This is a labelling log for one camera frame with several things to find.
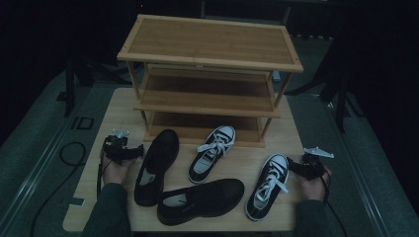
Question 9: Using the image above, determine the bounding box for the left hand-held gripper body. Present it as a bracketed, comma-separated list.
[103, 128, 130, 166]

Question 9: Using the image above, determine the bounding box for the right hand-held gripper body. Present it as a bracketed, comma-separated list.
[300, 146, 335, 182]

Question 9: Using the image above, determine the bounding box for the black white canvas sneaker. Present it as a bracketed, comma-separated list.
[188, 124, 237, 185]
[244, 153, 291, 222]

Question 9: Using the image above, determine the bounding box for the black leather shoe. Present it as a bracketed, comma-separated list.
[156, 178, 246, 227]
[133, 128, 181, 207]

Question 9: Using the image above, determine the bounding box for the wooden shoe rack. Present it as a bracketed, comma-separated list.
[117, 13, 304, 149]

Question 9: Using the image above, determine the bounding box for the person's right hand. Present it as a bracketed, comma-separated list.
[297, 167, 332, 202]

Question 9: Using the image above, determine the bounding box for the person's left hand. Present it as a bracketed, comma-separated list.
[100, 153, 139, 187]

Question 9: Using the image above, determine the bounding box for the black metal stand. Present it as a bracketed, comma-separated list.
[285, 42, 365, 132]
[55, 58, 97, 118]

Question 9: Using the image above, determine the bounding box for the right hand-held gripper cable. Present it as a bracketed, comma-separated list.
[320, 167, 349, 237]

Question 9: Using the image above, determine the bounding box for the hand-held gripper cable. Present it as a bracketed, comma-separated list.
[320, 167, 349, 237]
[96, 157, 110, 198]

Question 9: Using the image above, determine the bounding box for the left hand-held gripper cable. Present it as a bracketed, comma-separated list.
[96, 157, 110, 198]

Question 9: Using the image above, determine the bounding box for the black floor cable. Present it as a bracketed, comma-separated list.
[30, 141, 87, 237]

